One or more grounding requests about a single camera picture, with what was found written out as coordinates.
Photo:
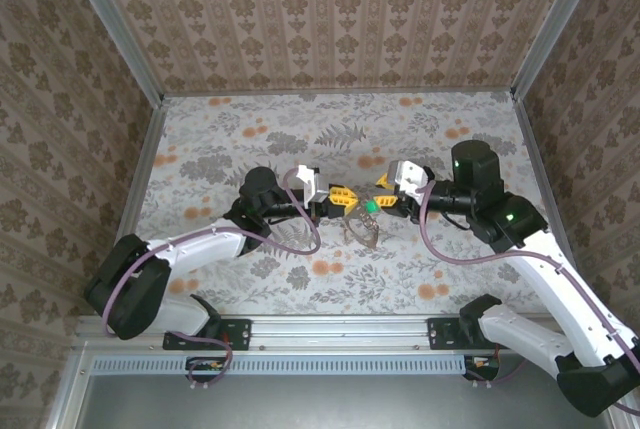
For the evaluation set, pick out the aluminium table edge rail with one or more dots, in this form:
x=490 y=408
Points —
x=143 y=164
x=340 y=91
x=539 y=164

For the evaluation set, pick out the grey metal cabinet panel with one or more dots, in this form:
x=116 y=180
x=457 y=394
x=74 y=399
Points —
x=340 y=404

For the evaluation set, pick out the floral patterned table cover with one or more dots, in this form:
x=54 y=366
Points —
x=320 y=149

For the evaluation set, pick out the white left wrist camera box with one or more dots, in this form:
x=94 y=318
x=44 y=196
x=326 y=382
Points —
x=312 y=184

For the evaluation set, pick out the clear plastic bag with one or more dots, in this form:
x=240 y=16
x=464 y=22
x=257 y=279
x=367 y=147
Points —
x=367 y=223

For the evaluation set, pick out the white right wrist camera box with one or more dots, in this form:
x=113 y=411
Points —
x=410 y=176

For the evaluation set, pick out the green key tag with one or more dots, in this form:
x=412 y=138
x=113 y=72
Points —
x=371 y=207

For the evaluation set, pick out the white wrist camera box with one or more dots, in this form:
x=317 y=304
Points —
x=410 y=176
x=312 y=184

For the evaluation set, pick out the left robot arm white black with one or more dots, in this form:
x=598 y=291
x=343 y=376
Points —
x=200 y=249

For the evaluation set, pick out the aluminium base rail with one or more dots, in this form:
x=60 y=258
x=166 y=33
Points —
x=340 y=331

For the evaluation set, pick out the small circuit board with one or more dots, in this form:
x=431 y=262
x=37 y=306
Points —
x=205 y=365
x=482 y=364

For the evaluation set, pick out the aluminium frame post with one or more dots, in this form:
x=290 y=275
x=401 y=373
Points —
x=117 y=29
x=555 y=24

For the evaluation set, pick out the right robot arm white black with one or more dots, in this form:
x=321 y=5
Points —
x=560 y=294

